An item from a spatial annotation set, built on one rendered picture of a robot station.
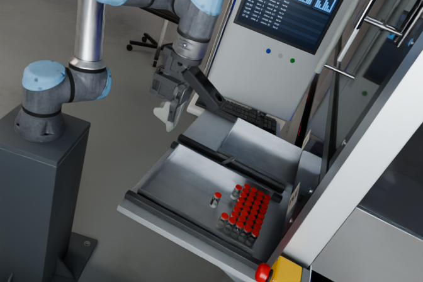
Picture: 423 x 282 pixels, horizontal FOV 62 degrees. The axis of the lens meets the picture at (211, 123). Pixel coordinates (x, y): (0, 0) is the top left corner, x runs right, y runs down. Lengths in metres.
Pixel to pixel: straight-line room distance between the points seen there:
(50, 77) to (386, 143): 0.90
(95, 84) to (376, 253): 0.92
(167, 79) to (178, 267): 1.34
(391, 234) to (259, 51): 1.12
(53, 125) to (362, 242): 0.94
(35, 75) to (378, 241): 0.98
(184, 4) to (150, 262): 1.47
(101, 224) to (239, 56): 1.15
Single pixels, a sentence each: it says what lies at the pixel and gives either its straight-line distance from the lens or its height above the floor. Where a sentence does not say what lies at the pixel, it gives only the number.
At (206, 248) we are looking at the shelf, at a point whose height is 0.88.
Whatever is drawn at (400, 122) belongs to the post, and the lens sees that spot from 0.64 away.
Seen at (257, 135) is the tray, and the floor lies 0.88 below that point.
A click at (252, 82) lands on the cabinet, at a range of 1.73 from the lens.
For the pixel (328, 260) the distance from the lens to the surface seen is 0.82.
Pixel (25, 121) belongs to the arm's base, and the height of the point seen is 0.85.
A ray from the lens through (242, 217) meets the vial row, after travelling 0.98.
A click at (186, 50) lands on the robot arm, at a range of 0.75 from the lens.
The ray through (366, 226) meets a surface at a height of 1.18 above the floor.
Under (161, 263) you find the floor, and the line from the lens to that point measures 1.96.
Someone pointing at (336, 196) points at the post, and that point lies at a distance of 0.71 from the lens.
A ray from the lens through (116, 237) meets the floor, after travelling 2.00.
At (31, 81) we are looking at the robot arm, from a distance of 1.15.
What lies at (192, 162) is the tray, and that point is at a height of 0.88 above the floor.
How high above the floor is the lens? 1.59
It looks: 31 degrees down
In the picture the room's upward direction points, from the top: 22 degrees clockwise
